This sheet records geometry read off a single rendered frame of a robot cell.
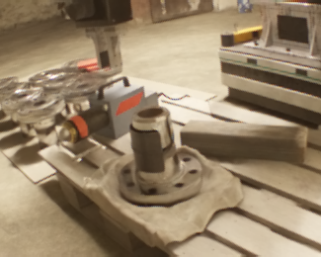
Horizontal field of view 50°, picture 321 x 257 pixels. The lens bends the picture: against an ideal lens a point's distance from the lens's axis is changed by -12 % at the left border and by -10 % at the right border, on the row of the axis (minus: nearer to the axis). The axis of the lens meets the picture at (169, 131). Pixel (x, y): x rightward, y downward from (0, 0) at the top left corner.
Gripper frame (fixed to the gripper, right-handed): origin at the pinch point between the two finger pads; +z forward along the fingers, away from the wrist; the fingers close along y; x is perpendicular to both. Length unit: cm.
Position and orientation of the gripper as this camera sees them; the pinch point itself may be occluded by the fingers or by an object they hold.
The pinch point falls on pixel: (109, 59)
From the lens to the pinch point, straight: 155.4
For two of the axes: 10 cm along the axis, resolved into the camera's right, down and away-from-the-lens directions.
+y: -7.8, -1.8, 6.0
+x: -6.2, 3.9, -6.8
